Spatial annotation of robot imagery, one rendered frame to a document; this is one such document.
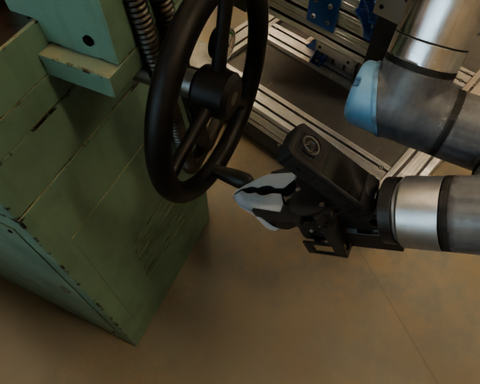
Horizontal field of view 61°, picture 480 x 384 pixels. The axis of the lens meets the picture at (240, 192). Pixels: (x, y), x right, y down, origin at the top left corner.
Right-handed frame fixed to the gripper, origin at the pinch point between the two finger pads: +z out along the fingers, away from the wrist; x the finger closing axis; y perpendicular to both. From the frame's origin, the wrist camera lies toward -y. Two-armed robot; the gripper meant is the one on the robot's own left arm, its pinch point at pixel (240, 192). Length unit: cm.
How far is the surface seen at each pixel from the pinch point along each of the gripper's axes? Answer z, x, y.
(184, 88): 3.1, 4.7, -13.7
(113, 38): 2.9, 0.2, -23.5
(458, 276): -10, 42, 88
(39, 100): 15.2, -4.6, -21.2
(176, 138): 10.2, 4.3, -6.2
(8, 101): 13.8, -7.9, -23.5
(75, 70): 8.8, -2.1, -22.3
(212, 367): 38, -11, 61
